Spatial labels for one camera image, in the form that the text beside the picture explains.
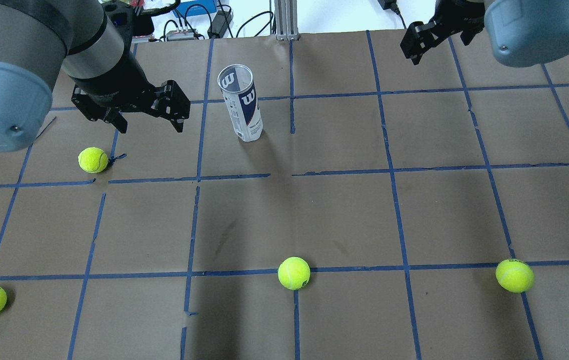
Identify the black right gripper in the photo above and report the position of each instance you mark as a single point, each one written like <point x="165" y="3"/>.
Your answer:
<point x="466" y="21"/>

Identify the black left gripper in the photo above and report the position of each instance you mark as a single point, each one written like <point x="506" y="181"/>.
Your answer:
<point x="116" y="86"/>

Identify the clear tennis ball can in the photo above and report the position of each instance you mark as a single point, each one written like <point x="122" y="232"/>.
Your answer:
<point x="236" y="82"/>

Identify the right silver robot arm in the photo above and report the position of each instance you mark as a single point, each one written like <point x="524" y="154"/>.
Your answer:
<point x="510" y="33"/>

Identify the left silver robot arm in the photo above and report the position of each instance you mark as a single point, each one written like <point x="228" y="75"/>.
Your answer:
<point x="89" y="41"/>

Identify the tennis ball near tape curl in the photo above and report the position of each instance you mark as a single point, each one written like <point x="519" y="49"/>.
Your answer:
<point x="93" y="160"/>

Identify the tennis ball centre front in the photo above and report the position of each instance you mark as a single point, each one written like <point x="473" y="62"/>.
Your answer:
<point x="294" y="273"/>

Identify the blue white cardboard box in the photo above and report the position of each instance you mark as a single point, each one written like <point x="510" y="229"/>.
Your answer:
<point x="192" y="8"/>

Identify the black power adapter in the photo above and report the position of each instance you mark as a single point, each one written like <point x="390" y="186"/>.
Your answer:
<point x="220" y="25"/>

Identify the brown paper table cover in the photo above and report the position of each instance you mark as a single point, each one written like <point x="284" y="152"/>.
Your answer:
<point x="402" y="203"/>

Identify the aluminium frame post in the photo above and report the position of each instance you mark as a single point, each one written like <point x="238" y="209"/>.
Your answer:
<point x="286" y="19"/>

